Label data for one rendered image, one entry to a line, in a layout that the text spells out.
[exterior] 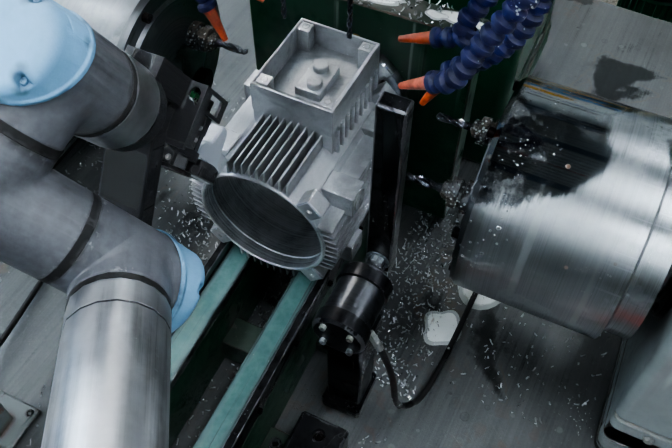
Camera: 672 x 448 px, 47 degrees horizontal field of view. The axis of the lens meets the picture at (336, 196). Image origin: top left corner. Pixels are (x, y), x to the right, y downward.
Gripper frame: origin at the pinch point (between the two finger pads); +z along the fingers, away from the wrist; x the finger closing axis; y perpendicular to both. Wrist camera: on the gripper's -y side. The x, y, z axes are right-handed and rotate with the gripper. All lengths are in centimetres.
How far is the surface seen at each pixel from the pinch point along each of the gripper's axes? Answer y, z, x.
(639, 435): -9, 20, -52
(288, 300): -9.3, 13.9, -10.1
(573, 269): 4.7, 2.1, -38.7
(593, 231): 8.5, 0.2, -39.1
